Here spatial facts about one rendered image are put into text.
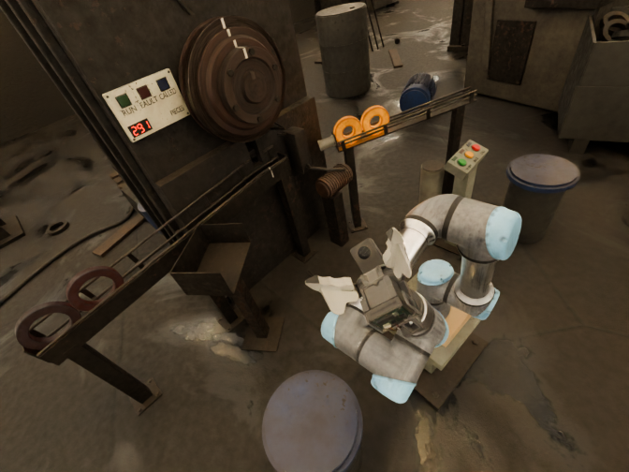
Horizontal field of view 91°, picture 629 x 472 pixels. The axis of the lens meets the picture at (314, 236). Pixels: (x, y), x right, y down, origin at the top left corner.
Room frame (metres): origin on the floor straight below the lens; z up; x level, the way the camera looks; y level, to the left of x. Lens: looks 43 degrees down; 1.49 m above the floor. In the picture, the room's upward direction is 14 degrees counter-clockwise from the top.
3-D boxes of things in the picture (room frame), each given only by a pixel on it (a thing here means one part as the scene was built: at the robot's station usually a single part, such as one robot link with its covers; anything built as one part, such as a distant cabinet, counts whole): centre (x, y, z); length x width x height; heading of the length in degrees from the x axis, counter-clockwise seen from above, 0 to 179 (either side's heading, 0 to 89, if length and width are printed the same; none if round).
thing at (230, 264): (0.93, 0.41, 0.36); 0.26 x 0.20 x 0.72; 162
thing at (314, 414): (0.34, 0.15, 0.22); 0.32 x 0.32 x 0.43
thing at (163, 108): (1.32, 0.49, 1.15); 0.26 x 0.02 x 0.18; 127
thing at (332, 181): (1.52, -0.19, 0.27); 0.22 x 0.13 x 0.53; 127
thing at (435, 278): (0.66, -0.39, 0.52); 0.13 x 0.12 x 0.14; 40
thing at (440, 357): (0.66, -0.38, 0.28); 0.32 x 0.32 x 0.04; 32
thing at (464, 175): (1.26, -0.83, 0.31); 0.24 x 0.16 x 0.62; 127
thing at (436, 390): (0.66, -0.38, 0.13); 0.40 x 0.40 x 0.26; 32
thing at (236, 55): (1.36, 0.09, 1.12); 0.28 x 0.06 x 0.28; 127
